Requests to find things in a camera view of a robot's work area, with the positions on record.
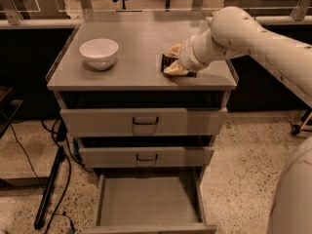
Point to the bottom grey drawer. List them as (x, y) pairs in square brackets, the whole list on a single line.
[(154, 204)]

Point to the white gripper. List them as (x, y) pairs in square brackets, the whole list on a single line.
[(187, 57)]

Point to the top grey drawer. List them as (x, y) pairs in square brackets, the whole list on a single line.
[(128, 122)]

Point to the white ceramic bowl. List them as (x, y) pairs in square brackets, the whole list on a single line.
[(99, 53)]

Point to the white horizontal rail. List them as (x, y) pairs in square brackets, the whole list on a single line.
[(72, 23)]

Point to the grey drawer cabinet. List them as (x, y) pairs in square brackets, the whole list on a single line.
[(135, 80)]

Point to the wheeled cart base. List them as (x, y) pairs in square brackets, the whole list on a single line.
[(304, 124)]

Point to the middle grey drawer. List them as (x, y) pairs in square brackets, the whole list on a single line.
[(146, 157)]

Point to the grey drawer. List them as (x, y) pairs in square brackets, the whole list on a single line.
[(154, 204), (146, 157), (128, 122)]

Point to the dark rxbar chocolate bar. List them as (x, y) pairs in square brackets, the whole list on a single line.
[(167, 61)]

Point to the black desk frame leg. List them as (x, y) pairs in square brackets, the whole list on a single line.
[(39, 221)]

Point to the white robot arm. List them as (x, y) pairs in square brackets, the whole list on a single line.
[(234, 33)]

